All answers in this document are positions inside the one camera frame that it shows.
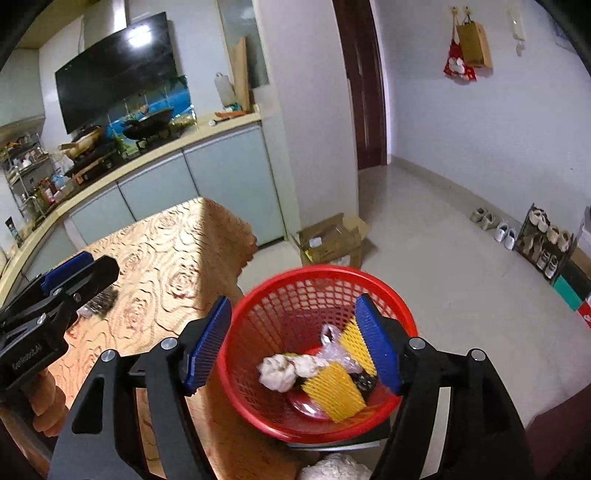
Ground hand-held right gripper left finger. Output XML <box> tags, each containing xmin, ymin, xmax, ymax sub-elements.
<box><xmin>48</xmin><ymin>295</ymin><xmax>232</xmax><ymax>480</ymax></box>

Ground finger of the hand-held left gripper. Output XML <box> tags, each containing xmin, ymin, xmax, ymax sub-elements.
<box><xmin>46</xmin><ymin>256</ymin><xmax>122</xmax><ymax>329</ymax></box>
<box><xmin>25</xmin><ymin>251</ymin><xmax>95</xmax><ymax>296</ymax></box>

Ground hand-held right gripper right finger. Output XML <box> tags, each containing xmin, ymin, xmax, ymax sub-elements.
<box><xmin>355</xmin><ymin>294</ymin><xmax>539</xmax><ymax>480</ymax></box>

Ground steel wool scrubber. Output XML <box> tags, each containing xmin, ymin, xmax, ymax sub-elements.
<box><xmin>76</xmin><ymin>288</ymin><xmax>118</xmax><ymax>320</ymax></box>

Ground yellow foam net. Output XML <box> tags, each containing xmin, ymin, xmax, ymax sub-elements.
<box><xmin>302</xmin><ymin>361</ymin><xmax>368</xmax><ymax>423</ymax></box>
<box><xmin>339</xmin><ymin>316</ymin><xmax>377</xmax><ymax>377</ymax></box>

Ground clear plastic bag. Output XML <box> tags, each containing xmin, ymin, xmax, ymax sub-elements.
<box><xmin>320</xmin><ymin>324</ymin><xmax>365</xmax><ymax>374</ymax></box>

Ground red plastic mesh basket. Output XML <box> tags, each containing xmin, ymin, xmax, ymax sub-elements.
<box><xmin>221</xmin><ymin>265</ymin><xmax>419</xmax><ymax>441</ymax></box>

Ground person's left hand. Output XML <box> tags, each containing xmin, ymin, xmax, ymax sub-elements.
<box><xmin>28</xmin><ymin>369</ymin><xmax>71</xmax><ymax>437</ymax></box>

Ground table with rose tablecloth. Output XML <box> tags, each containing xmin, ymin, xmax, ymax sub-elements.
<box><xmin>28</xmin><ymin>198</ymin><xmax>324</xmax><ymax>480</ymax></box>

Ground metal spice rack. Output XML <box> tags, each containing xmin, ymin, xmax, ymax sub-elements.
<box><xmin>0</xmin><ymin>134</ymin><xmax>61</xmax><ymax>222</ymax></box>

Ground black stool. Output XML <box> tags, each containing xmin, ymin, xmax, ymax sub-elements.
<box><xmin>286</xmin><ymin>415</ymin><xmax>393</xmax><ymax>455</ymax></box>

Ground cardboard box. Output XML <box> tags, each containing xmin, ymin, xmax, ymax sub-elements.
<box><xmin>290</xmin><ymin>212</ymin><xmax>370</xmax><ymax>269</ymax></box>

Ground portable cooker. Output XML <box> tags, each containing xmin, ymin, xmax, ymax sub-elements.
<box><xmin>65</xmin><ymin>150</ymin><xmax>118</xmax><ymax>178</ymax></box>

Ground white fluffy cushion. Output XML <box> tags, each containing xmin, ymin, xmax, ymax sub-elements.
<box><xmin>298</xmin><ymin>453</ymin><xmax>372</xmax><ymax>480</ymax></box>

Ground golden cooking pot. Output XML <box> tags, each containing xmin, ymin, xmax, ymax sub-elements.
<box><xmin>59</xmin><ymin>126</ymin><xmax>105</xmax><ymax>155</ymax></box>

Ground kitchen counter with cabinets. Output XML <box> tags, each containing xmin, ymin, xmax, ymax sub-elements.
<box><xmin>0</xmin><ymin>113</ymin><xmax>284</xmax><ymax>282</ymax></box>

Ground black wok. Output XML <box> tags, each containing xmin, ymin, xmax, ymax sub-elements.
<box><xmin>121</xmin><ymin>107</ymin><xmax>175</xmax><ymax>139</ymax></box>

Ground black shoe rack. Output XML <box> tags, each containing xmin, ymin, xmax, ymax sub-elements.
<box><xmin>515</xmin><ymin>203</ymin><xmax>575</xmax><ymax>280</ymax></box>

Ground teal shoe box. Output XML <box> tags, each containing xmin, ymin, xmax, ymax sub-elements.
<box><xmin>551</xmin><ymin>264</ymin><xmax>591</xmax><ymax>311</ymax></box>

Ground blue scenic backsplash picture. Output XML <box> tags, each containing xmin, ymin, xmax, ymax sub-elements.
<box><xmin>105</xmin><ymin>76</ymin><xmax>197</xmax><ymax>144</ymax></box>

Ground row of pale shoes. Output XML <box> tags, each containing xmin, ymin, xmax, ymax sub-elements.
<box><xmin>524</xmin><ymin>209</ymin><xmax>573</xmax><ymax>278</ymax></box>

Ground black range hood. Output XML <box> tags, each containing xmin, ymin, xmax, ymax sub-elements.
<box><xmin>54</xmin><ymin>0</ymin><xmax>178</xmax><ymax>136</ymax></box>

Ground translucent plastic bottle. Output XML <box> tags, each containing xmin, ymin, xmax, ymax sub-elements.
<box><xmin>215</xmin><ymin>72</ymin><xmax>235</xmax><ymax>108</ymax></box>

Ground wooden cutting board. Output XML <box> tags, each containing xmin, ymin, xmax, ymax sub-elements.
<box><xmin>231</xmin><ymin>36</ymin><xmax>252</xmax><ymax>114</ymax></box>

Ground dark brown door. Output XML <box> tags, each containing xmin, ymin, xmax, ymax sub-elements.
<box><xmin>333</xmin><ymin>0</ymin><xmax>387</xmax><ymax>171</ymax></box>

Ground red hanging bag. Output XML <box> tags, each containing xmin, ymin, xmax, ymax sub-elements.
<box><xmin>443</xmin><ymin>39</ymin><xmax>478</xmax><ymax>81</ymax></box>

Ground frosted glass partition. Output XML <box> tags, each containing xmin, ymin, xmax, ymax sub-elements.
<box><xmin>217</xmin><ymin>0</ymin><xmax>271</xmax><ymax>88</ymax></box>

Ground brown paper bag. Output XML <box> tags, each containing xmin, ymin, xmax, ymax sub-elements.
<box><xmin>456</xmin><ymin>16</ymin><xmax>493</xmax><ymax>69</ymax></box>

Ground white intercom phone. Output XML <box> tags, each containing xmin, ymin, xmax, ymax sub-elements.
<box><xmin>508</xmin><ymin>7</ymin><xmax>527</xmax><ymax>56</ymax></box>

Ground pale wall cabinets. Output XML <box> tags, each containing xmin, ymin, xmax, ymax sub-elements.
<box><xmin>0</xmin><ymin>46</ymin><xmax>47</xmax><ymax>127</ymax></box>

